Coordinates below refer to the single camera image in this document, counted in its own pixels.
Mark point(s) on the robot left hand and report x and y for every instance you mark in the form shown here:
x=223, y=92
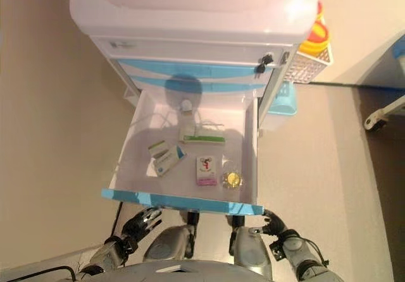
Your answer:
x=139, y=225

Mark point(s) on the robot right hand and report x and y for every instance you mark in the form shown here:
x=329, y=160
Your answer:
x=276, y=226

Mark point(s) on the white drawer blue front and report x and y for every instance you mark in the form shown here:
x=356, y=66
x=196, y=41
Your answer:
x=177, y=196

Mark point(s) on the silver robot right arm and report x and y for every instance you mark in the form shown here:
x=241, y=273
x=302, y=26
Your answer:
x=300, y=250

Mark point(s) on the silver robot left leg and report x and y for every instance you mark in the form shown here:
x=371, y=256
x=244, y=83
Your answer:
x=167, y=244

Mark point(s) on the black robot right foot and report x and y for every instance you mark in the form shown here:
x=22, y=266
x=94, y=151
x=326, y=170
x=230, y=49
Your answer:
x=236, y=221

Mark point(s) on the black robot foot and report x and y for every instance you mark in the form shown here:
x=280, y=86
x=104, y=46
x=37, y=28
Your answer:
x=192, y=218
x=236, y=221

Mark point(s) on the black robot left foot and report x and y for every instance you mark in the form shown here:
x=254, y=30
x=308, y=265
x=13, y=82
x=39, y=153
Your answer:
x=192, y=218

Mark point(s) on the white box blue corner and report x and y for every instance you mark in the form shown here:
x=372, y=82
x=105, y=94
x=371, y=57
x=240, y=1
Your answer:
x=167, y=163

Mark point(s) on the grey robot torso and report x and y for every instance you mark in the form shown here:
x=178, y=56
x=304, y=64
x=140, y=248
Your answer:
x=190, y=272

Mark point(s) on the small green white box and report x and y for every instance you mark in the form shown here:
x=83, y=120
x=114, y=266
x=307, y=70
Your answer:
x=157, y=148

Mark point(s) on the white box red figure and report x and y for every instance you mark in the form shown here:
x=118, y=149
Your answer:
x=206, y=169

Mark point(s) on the long green white box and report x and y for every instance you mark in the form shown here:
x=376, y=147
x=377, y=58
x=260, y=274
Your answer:
x=202, y=138

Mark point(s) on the blue plastic bin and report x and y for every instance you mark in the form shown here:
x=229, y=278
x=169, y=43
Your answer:
x=284, y=103

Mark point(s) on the small round white bottle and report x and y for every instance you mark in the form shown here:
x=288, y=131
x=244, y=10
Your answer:
x=186, y=106

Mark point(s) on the white bed caster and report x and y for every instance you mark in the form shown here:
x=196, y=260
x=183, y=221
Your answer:
x=375, y=120

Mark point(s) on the white mesh basket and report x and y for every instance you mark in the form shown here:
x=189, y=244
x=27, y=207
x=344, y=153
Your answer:
x=311, y=68

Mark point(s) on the black cart keys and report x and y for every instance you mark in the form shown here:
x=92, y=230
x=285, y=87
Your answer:
x=265, y=62

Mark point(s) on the silver cart side latch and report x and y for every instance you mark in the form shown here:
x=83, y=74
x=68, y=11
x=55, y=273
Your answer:
x=285, y=58

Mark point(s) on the wheeled equipment base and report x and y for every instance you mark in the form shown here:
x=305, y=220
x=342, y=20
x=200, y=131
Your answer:
x=384, y=73

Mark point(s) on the yellow container red lid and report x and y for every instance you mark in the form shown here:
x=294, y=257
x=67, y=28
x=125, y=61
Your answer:
x=319, y=11
x=318, y=38

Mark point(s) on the white medical cart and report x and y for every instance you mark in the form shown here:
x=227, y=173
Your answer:
x=190, y=19

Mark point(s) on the blue bed corner bumper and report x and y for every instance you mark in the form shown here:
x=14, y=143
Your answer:
x=399, y=50

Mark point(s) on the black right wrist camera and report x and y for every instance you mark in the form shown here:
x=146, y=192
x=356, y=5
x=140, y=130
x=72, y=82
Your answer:
x=276, y=249

